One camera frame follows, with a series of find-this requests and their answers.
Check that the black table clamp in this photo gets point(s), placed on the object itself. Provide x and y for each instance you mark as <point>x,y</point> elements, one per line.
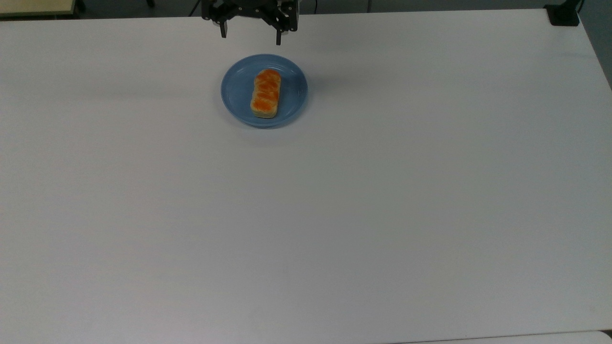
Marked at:
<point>563,13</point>

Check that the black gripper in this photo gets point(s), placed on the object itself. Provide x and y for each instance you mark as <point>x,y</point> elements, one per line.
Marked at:
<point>253,5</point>

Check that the beige wooden desk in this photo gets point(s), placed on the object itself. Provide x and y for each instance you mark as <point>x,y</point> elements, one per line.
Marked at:
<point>36,6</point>

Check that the blue round plate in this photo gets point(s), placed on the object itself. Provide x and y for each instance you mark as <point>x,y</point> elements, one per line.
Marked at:
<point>291,91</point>

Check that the orange glazed bread loaf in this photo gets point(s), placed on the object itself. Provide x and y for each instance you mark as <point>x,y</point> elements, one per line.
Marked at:
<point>266,93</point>

